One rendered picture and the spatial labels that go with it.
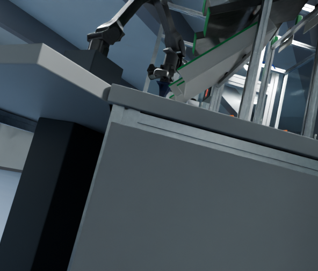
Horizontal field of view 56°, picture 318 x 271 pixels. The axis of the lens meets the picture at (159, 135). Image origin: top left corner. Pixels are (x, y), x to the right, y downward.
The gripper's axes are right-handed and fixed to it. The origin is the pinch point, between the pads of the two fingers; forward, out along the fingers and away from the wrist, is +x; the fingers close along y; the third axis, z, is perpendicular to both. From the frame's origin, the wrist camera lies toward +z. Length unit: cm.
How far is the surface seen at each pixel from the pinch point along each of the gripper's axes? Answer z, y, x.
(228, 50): -27, 43, -1
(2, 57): -2, 85, 25
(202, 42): -16.7, 26.6, -10.7
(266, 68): -38.7, 8.8, -13.2
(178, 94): -14.2, 30.5, 9.3
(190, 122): -27, 71, 26
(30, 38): 357, -313, -152
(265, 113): -49, -129, -37
